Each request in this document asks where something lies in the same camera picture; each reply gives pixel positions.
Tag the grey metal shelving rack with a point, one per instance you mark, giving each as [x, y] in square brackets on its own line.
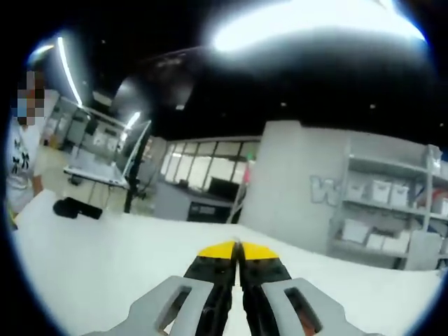
[425, 196]

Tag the flat white storage box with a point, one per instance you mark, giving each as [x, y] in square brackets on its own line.
[375, 241]
[354, 231]
[396, 243]

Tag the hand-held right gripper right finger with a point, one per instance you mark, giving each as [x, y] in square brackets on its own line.
[297, 311]

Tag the short ceiling light strip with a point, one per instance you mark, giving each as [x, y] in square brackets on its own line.
[133, 119]
[70, 73]

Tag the person in white shirt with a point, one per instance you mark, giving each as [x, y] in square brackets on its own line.
[21, 164]

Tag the outlined wall letter sign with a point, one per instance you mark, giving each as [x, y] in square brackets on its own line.
[322, 190]

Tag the computer monitor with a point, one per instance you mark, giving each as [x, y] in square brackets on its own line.
[134, 150]

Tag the long ceiling light strip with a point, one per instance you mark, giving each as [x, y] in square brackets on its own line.
[297, 33]

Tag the pink hanging object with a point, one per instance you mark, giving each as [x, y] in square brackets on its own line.
[248, 174]

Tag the dark equipment cabinet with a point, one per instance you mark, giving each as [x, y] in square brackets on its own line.
[203, 203]

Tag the monitor desk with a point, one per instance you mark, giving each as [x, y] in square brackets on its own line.
[94, 173]

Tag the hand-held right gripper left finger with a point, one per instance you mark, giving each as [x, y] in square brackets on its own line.
[182, 308]

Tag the glass partition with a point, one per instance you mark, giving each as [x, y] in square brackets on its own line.
[206, 161]

